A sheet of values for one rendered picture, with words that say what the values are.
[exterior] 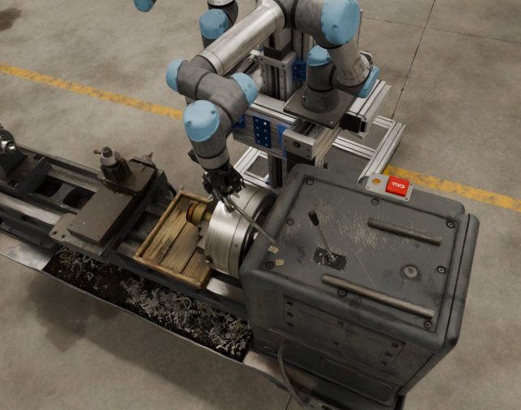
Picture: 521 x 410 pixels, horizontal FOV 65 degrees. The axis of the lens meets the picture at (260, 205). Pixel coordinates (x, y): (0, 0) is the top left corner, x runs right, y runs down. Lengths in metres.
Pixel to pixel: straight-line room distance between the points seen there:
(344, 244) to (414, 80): 2.79
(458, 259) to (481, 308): 1.44
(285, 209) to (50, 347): 1.84
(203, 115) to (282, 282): 0.51
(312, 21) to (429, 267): 0.71
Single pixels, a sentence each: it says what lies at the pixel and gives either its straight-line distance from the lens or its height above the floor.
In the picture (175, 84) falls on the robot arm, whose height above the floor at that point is 1.68.
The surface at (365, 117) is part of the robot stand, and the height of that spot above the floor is 1.07.
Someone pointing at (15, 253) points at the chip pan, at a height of 0.54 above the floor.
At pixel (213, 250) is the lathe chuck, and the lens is 1.31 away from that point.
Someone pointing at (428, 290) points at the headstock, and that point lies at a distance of 1.17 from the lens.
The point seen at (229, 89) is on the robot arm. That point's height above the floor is 1.70.
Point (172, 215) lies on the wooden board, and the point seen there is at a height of 0.88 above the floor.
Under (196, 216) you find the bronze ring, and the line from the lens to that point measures 1.44.
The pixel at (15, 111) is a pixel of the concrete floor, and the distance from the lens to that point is 4.24.
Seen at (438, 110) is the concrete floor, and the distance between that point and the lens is 3.61.
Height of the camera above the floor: 2.27
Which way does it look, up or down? 54 degrees down
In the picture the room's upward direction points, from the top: 6 degrees counter-clockwise
